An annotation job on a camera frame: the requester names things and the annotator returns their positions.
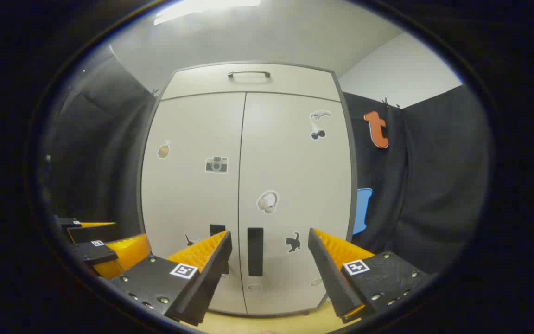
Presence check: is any white double-door shoe cabinet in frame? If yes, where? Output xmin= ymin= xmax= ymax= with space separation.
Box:
xmin=137 ymin=61 xmax=358 ymax=318

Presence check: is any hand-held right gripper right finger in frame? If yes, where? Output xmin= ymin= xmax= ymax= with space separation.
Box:
xmin=308 ymin=228 xmax=431 ymax=324

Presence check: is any black backdrop cloth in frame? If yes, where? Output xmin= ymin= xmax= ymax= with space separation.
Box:
xmin=40 ymin=56 xmax=492 ymax=274

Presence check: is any white cabinet door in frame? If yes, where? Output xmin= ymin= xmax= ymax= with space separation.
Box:
xmin=141 ymin=92 xmax=248 ymax=314
xmin=238 ymin=92 xmax=355 ymax=316

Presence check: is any white cabinet drawer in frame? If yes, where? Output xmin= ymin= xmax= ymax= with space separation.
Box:
xmin=161 ymin=64 xmax=342 ymax=102

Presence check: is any dark drawer handle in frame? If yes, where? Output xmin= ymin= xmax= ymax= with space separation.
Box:
xmin=228 ymin=71 xmax=271 ymax=80

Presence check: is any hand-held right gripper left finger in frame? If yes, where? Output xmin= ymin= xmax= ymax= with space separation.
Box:
xmin=109 ymin=231 xmax=233 ymax=327

